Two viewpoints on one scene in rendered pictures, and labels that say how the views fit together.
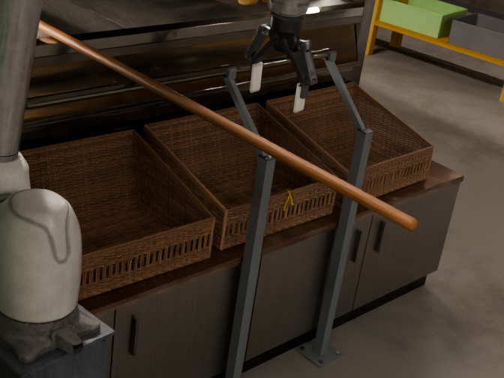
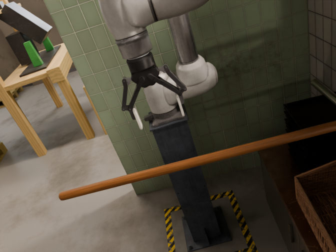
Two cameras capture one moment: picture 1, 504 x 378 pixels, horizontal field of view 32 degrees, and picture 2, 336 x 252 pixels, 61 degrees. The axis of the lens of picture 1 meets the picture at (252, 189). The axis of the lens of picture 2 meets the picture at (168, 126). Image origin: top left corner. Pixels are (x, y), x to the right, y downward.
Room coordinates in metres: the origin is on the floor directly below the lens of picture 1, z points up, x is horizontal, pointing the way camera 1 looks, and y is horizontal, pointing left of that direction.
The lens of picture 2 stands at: (2.57, -0.46, 1.76)
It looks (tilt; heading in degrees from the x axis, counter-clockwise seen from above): 30 degrees down; 145
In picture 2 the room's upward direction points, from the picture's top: 19 degrees counter-clockwise
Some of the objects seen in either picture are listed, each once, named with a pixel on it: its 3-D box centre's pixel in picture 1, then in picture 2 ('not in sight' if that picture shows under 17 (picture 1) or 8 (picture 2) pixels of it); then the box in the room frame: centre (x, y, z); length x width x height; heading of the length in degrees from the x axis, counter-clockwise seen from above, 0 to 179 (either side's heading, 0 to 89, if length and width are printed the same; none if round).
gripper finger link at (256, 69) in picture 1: (256, 77); (179, 104); (1.96, 0.03, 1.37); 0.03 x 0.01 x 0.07; 141
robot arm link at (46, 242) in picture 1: (35, 247); (160, 89); (1.39, 0.38, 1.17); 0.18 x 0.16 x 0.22; 49
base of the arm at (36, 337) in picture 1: (43, 317); (162, 112); (1.37, 0.36, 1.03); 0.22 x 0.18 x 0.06; 51
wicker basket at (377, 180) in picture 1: (348, 140); not in sight; (3.30, -0.36, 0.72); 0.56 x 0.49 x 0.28; 138
